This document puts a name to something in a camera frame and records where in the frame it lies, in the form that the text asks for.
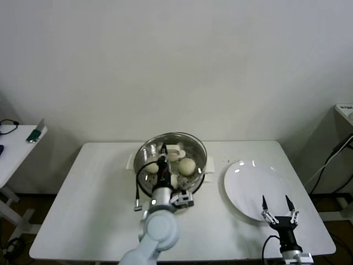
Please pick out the white round plate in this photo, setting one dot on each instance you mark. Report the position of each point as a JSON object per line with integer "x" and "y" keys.
{"x": 248, "y": 187}

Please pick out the white furniture base frame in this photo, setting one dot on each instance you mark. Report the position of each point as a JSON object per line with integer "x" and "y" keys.
{"x": 346, "y": 209}

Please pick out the white cabinet with label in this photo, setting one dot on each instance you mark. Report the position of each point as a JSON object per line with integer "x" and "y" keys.
{"x": 344, "y": 109}

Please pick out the round glass pot lid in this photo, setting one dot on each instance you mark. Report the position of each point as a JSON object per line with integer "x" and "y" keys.
{"x": 177, "y": 151}

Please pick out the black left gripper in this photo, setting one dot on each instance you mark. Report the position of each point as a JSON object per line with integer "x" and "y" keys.
{"x": 164, "y": 176}

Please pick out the white side table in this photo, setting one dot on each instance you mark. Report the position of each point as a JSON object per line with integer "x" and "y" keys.
{"x": 16, "y": 143}

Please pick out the white steamed baozi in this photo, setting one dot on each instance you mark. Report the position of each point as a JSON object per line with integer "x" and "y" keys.
{"x": 174, "y": 180}
{"x": 187, "y": 166}
{"x": 173, "y": 159}
{"x": 151, "y": 167}

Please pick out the stainless steel steamer basket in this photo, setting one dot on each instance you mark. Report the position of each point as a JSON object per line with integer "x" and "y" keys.
{"x": 210, "y": 165}

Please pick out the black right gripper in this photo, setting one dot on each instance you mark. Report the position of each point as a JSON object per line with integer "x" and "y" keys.
{"x": 285, "y": 229}

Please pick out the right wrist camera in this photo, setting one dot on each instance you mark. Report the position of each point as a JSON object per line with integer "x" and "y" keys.
{"x": 304, "y": 259}

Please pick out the green flat device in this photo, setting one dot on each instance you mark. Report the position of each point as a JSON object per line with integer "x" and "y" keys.
{"x": 34, "y": 135}

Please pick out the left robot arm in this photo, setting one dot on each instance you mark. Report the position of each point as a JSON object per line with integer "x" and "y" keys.
{"x": 160, "y": 229}

